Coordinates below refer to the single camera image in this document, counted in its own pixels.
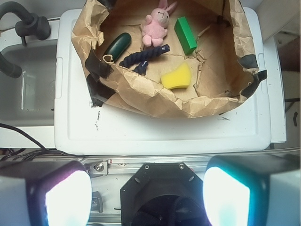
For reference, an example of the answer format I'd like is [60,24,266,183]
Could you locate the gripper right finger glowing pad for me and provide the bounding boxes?
[202,154,301,226]

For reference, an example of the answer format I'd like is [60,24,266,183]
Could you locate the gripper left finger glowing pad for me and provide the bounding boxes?
[0,161,92,226]

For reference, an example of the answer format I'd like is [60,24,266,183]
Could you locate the yellow curved sponge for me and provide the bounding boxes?
[160,62,192,89]

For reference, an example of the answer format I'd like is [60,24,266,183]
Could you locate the green rectangular sponge block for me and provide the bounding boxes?
[174,16,198,55]

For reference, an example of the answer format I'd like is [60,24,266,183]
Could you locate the white plastic bin lid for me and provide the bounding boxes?
[54,7,286,156]

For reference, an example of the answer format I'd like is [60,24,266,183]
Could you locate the grey plastic tub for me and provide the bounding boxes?
[0,40,57,127]

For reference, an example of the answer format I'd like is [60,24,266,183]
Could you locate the crumpled brown paper liner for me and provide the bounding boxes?
[71,0,267,118]

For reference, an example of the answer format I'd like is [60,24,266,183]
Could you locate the black faucet pipe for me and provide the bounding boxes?
[0,1,51,78]

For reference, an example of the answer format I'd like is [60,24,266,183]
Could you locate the dark green cucumber toy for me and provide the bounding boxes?
[104,32,132,62]

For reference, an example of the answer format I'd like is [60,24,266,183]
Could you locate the pink plush bunny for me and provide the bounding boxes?
[141,0,178,47]

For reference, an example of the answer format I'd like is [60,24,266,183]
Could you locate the black cable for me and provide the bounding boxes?
[0,123,85,162]

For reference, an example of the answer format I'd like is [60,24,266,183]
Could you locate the black octagonal mount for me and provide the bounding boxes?
[120,162,210,226]

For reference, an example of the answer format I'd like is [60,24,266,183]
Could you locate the navy blue rope toy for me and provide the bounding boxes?
[119,44,170,76]

